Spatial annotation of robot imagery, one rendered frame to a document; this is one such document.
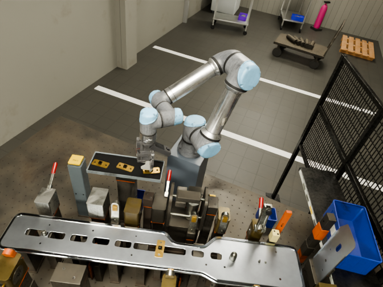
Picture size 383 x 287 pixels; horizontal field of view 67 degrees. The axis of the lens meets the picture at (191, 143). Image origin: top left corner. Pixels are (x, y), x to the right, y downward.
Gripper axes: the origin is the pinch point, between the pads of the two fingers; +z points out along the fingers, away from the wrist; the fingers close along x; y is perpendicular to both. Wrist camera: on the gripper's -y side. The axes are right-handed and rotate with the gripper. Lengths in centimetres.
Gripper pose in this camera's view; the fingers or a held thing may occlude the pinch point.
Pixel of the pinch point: (151, 168)
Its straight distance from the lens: 146.4
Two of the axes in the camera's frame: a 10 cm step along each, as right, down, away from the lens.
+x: 1.9, 6.7, -7.1
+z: -1.2, 7.4, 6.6
